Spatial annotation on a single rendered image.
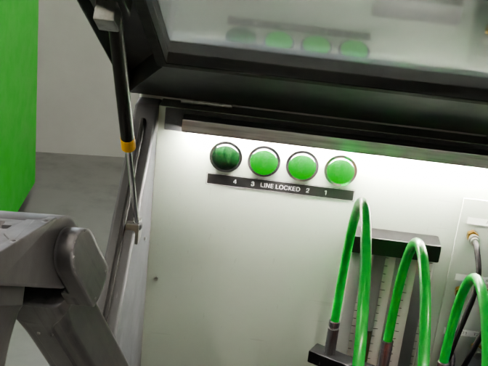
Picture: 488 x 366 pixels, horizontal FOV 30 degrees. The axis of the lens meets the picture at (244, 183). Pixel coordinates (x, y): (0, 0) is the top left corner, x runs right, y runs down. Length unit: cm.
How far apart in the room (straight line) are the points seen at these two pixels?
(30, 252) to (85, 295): 8
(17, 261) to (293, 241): 86
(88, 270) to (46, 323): 7
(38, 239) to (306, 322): 91
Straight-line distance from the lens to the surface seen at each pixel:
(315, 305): 153
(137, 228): 132
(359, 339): 107
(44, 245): 69
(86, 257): 72
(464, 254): 150
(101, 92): 517
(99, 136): 525
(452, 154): 140
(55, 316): 76
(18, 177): 428
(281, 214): 145
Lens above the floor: 187
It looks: 22 degrees down
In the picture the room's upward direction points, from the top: 6 degrees clockwise
